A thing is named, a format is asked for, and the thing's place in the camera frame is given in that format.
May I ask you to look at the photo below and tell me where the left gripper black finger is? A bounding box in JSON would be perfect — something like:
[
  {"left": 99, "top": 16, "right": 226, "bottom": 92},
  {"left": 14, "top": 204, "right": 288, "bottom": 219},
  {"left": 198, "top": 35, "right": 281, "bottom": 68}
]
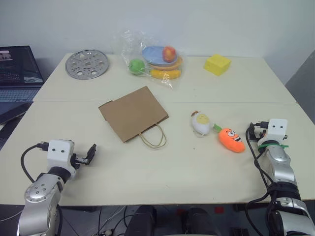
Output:
[{"left": 86, "top": 144, "right": 97, "bottom": 165}]

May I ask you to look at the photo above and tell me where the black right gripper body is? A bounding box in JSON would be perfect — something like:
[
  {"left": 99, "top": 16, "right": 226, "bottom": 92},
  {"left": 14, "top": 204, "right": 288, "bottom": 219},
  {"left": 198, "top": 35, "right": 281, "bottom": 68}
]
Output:
[{"left": 249, "top": 126, "right": 266, "bottom": 143}]

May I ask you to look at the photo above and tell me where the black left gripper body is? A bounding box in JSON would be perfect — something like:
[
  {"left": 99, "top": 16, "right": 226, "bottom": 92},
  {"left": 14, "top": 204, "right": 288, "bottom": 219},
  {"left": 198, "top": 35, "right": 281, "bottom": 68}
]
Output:
[{"left": 70, "top": 153, "right": 90, "bottom": 170}]

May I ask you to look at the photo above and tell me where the orange carrot plush toy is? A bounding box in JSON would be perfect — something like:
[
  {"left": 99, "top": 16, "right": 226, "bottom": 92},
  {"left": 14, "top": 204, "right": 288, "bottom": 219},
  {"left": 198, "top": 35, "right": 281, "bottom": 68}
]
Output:
[{"left": 212, "top": 122, "right": 247, "bottom": 154}]

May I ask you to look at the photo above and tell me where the brown paper bag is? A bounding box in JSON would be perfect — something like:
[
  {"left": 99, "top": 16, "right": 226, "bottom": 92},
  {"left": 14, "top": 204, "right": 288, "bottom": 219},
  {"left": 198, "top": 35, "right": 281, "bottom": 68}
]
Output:
[{"left": 98, "top": 86, "right": 170, "bottom": 150}]

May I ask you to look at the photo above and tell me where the white egg plush toy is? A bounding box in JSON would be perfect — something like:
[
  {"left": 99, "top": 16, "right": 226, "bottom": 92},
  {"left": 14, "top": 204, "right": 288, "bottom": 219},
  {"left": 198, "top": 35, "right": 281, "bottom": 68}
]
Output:
[{"left": 190, "top": 110, "right": 213, "bottom": 137}]

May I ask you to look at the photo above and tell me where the clear plastic bag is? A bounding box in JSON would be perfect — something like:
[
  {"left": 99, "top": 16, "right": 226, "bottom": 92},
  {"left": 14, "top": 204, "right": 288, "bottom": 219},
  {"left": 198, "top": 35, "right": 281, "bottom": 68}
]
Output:
[{"left": 113, "top": 29, "right": 187, "bottom": 90}]

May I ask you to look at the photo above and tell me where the green wrist tie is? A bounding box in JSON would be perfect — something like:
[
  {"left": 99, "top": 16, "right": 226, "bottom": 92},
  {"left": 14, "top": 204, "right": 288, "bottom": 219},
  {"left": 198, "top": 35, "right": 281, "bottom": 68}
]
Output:
[{"left": 257, "top": 144, "right": 290, "bottom": 151}]

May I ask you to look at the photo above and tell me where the yellow cheese block toy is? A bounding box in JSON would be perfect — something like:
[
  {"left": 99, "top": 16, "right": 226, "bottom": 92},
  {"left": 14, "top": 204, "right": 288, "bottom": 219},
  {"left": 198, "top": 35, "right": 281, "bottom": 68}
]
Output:
[{"left": 203, "top": 54, "right": 232, "bottom": 77}]

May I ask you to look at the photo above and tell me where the dark rounded shape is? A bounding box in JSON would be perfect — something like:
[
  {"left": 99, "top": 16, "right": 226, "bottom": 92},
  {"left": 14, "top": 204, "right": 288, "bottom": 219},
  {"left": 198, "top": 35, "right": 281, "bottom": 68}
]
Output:
[
  {"left": 125, "top": 206, "right": 157, "bottom": 236},
  {"left": 183, "top": 206, "right": 219, "bottom": 236}
]

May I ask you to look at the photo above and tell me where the round perforated metal disc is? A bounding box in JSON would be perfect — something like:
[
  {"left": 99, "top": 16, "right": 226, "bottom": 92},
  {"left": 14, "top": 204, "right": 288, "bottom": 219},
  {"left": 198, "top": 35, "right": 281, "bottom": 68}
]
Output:
[{"left": 65, "top": 49, "right": 109, "bottom": 80}]

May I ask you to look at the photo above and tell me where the green toy apple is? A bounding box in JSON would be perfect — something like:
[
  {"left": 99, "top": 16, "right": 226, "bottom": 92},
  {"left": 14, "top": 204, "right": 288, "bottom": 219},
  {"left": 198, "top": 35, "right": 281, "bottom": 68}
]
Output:
[{"left": 128, "top": 58, "right": 146, "bottom": 75}]

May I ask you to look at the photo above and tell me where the yellow toy banana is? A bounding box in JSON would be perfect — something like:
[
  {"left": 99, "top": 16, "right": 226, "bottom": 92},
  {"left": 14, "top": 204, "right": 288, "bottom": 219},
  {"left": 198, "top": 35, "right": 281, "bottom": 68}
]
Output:
[{"left": 149, "top": 68, "right": 182, "bottom": 80}]

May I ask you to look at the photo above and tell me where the orange plate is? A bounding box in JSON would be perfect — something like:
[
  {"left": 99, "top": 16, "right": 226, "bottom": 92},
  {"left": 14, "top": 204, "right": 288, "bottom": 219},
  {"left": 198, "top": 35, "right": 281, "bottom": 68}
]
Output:
[{"left": 147, "top": 56, "right": 185, "bottom": 70}]

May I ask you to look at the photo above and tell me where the open dark laptop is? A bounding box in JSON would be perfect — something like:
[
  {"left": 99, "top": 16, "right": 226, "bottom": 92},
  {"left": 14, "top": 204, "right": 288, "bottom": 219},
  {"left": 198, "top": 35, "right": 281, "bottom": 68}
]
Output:
[{"left": 0, "top": 45, "right": 45, "bottom": 103}]

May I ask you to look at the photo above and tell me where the blue plate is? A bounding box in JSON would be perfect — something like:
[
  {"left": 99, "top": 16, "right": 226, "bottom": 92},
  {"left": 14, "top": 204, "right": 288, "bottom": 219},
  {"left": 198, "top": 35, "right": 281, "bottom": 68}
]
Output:
[{"left": 141, "top": 45, "right": 179, "bottom": 65}]

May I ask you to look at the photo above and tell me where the red toy apple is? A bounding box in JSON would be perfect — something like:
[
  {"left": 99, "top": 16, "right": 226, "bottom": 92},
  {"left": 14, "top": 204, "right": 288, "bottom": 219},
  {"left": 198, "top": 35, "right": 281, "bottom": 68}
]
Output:
[{"left": 162, "top": 46, "right": 177, "bottom": 62}]

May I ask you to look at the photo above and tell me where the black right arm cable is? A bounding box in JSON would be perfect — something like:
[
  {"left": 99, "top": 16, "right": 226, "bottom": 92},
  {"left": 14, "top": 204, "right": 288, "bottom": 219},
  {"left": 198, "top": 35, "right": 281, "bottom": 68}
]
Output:
[{"left": 245, "top": 120, "right": 278, "bottom": 233}]

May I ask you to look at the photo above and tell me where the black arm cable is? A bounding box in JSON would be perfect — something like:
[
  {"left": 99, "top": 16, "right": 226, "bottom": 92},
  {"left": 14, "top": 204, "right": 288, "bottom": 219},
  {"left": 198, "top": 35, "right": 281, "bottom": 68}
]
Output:
[
  {"left": 245, "top": 120, "right": 278, "bottom": 233},
  {"left": 20, "top": 141, "right": 50, "bottom": 184}
]

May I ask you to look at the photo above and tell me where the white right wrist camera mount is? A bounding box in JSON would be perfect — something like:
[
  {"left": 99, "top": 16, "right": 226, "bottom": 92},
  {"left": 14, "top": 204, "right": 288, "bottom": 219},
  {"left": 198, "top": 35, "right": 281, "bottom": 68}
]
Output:
[{"left": 264, "top": 118, "right": 289, "bottom": 144}]

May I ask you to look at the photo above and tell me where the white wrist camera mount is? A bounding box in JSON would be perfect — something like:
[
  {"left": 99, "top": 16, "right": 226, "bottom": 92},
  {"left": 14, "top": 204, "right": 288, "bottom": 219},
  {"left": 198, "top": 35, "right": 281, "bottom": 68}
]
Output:
[
  {"left": 264, "top": 118, "right": 289, "bottom": 144},
  {"left": 47, "top": 139, "right": 75, "bottom": 173}
]

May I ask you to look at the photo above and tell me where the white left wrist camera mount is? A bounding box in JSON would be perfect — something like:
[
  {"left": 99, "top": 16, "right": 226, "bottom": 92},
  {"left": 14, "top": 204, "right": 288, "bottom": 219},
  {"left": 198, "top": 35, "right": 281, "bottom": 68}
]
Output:
[{"left": 47, "top": 139, "right": 75, "bottom": 173}]

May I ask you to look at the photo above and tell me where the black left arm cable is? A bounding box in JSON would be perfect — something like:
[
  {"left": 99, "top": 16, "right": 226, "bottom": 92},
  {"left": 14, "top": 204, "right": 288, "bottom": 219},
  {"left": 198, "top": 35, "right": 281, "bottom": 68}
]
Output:
[{"left": 20, "top": 141, "right": 50, "bottom": 184}]

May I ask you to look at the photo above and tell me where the white thin cable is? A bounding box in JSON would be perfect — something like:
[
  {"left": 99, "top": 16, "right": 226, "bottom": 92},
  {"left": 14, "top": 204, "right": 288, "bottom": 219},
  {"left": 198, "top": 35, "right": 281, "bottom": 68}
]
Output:
[{"left": 98, "top": 206, "right": 128, "bottom": 233}]

